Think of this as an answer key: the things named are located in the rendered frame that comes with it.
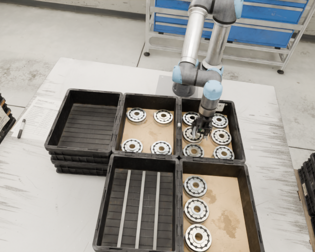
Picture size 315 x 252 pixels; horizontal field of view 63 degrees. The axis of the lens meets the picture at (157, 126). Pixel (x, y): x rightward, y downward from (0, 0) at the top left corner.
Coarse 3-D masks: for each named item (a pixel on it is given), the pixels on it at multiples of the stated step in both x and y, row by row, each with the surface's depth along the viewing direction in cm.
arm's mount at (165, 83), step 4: (160, 76) 176; (164, 76) 176; (168, 76) 177; (160, 80) 174; (164, 80) 174; (168, 80) 174; (160, 84) 171; (164, 84) 172; (168, 84) 172; (156, 88) 169; (160, 88) 169; (164, 88) 169; (168, 88) 170; (196, 88) 171; (156, 92) 167; (160, 92) 167; (164, 92) 167; (168, 92) 167; (172, 92) 167; (196, 92) 168; (192, 96) 166; (196, 96) 166
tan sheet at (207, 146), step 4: (184, 112) 147; (184, 128) 139; (228, 128) 140; (208, 136) 136; (204, 140) 134; (208, 140) 134; (184, 144) 132; (200, 144) 132; (204, 144) 132; (208, 144) 133; (212, 144) 133; (204, 148) 131; (208, 148) 131; (212, 148) 131; (204, 152) 129; (208, 152) 129; (204, 156) 128; (208, 156) 128
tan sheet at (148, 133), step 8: (152, 112) 145; (152, 120) 141; (128, 128) 136; (136, 128) 137; (144, 128) 137; (152, 128) 137; (160, 128) 138; (168, 128) 138; (128, 136) 133; (136, 136) 133; (144, 136) 134; (152, 136) 134; (160, 136) 134; (168, 136) 134; (144, 144) 130
